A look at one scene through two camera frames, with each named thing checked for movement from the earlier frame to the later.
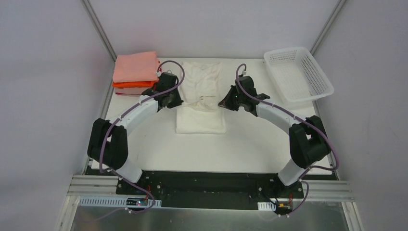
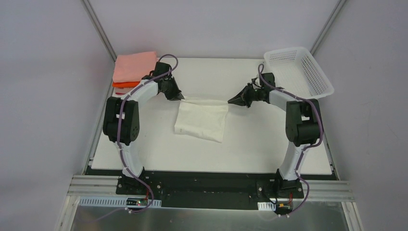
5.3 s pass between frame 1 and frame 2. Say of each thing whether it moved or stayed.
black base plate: stayed
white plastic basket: stayed
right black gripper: moved
